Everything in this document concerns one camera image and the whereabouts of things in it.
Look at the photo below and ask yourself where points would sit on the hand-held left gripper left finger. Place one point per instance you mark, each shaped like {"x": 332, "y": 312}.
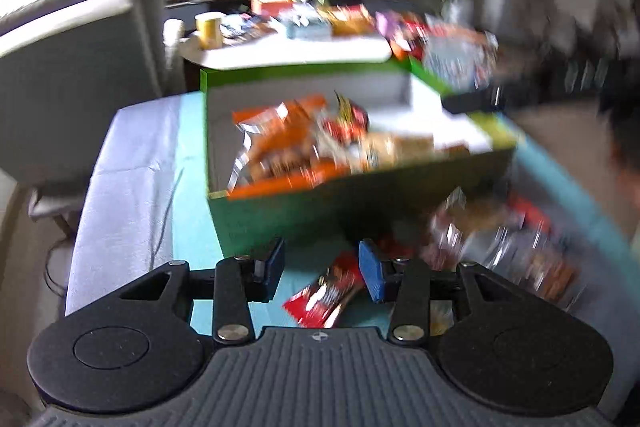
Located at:
{"x": 275, "y": 269}

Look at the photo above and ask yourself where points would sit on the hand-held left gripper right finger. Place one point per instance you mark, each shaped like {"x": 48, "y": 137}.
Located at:
{"x": 372, "y": 269}

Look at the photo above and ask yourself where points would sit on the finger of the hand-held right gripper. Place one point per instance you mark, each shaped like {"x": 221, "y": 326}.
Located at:
{"x": 470, "y": 101}

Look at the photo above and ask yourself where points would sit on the green cardboard box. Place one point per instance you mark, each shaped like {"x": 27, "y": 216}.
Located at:
{"x": 300, "y": 217}

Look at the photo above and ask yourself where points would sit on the orange snack packet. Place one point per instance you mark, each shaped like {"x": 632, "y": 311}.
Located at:
{"x": 280, "y": 119}
{"x": 285, "y": 182}

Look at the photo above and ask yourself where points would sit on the orange cracker packet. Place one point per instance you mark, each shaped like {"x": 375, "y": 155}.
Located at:
{"x": 395, "y": 152}

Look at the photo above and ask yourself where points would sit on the brown snack clear packet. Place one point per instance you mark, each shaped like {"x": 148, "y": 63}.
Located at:
{"x": 465, "y": 227}
{"x": 540, "y": 257}

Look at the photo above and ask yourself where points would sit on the red black snack packet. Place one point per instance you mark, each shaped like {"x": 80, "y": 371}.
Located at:
{"x": 347, "y": 119}

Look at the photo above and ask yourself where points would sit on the wicker basket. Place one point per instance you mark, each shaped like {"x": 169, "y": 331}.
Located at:
{"x": 352, "y": 22}

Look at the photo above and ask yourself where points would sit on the blue plastic tray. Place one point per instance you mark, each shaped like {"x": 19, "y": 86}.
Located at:
{"x": 310, "y": 31}

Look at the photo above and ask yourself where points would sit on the orange box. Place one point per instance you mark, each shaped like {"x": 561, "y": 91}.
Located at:
{"x": 272, "y": 4}

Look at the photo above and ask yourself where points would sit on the yellow can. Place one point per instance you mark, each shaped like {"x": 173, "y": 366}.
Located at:
{"x": 210, "y": 32}

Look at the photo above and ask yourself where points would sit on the grey sofa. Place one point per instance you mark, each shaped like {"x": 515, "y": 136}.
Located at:
{"x": 75, "y": 82}

